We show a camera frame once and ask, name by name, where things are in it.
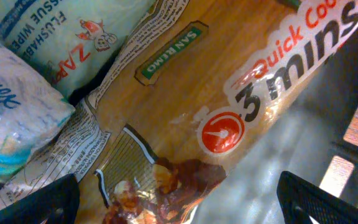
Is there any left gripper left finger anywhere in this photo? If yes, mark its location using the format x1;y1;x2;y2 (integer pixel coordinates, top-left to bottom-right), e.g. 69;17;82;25
0;174;80;223

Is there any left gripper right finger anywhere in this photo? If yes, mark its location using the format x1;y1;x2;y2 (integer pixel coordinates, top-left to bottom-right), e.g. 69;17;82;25
277;171;358;224

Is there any small tissue pack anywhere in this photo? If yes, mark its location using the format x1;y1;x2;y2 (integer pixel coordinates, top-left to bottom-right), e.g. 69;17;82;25
0;42;75;183

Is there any orange spaghetti packet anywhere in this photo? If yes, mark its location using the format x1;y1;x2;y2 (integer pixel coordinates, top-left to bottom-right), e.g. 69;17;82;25
0;0;358;223

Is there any teal flushable wipes pack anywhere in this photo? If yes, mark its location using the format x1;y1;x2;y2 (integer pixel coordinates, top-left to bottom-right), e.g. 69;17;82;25
0;0;155;98

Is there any grey plastic mesh basket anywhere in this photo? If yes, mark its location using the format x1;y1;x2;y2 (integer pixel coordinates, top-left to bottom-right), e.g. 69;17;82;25
193;29;358;223

